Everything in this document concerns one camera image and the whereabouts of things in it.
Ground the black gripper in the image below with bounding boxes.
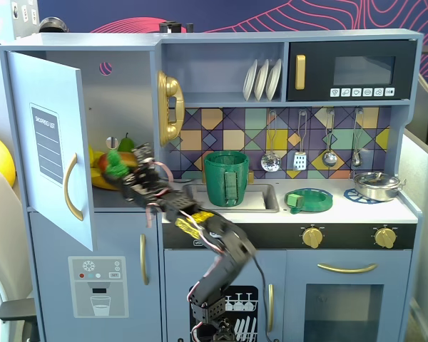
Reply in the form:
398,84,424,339
105,142,186,215

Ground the green toy pineapple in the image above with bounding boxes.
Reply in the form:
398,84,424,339
105,149,130,178

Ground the blue cabinet door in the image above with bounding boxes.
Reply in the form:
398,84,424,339
5,51,94,252

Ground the red yellow toy mango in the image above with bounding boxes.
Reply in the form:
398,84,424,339
98,152,141,171

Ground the green toy pear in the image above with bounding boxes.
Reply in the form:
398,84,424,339
117,133,136,153

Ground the yellow toy banana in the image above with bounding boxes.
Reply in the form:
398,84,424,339
88,145,124,192

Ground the grey shopping list sticker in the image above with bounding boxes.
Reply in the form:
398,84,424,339
29,103,65,188

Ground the gold toy telephone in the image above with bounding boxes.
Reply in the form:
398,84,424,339
156,69,185,147

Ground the green printed cup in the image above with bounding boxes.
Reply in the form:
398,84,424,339
203,150,251,207

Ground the blue toy kitchen unit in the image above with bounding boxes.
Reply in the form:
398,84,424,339
0,28,424,342

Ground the steel skimmer spoon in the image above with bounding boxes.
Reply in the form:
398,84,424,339
260,110,282,172

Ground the grey toy sink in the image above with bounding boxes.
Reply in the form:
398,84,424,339
180,183,280,214

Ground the white toy plate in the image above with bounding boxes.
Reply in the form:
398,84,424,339
243,58,260,102
265,58,282,102
253,58,271,102

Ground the dark shiny dome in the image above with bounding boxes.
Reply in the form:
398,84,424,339
38,16,68,33

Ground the steel slotted spatula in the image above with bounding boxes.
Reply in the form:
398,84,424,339
292,110,308,171

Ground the black chair armrest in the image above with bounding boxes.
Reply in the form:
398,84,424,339
0,297,36,321

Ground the white outlet panel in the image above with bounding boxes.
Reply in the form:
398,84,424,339
10,0,39,40

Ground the gold stove knob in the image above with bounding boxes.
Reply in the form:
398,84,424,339
302,227,325,249
374,227,397,249

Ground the steel ladle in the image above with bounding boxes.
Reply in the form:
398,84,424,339
322,109,339,167

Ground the black toy microwave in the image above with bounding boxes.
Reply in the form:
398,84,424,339
287,39,418,103

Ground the blue round trivet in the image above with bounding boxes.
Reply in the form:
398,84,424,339
343,187,386,204

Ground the small steel spoon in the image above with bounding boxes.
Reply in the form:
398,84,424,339
350,108,365,167

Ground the steel pot with lid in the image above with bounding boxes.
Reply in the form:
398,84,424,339
352,171,407,202

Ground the gold curved door handle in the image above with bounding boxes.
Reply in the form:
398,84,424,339
63,152,84,222

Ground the gold straight fridge handle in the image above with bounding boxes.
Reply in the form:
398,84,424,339
139,233,150,286

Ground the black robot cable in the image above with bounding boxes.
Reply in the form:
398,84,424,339
251,254,274,342

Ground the gold microwave handle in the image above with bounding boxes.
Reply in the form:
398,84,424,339
295,54,307,90

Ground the green ring lid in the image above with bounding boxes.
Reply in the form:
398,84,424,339
284,188,334,215

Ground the gold dishwasher handle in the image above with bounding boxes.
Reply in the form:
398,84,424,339
267,283,275,333

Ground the gold oven handle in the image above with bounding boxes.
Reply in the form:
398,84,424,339
317,262,378,274

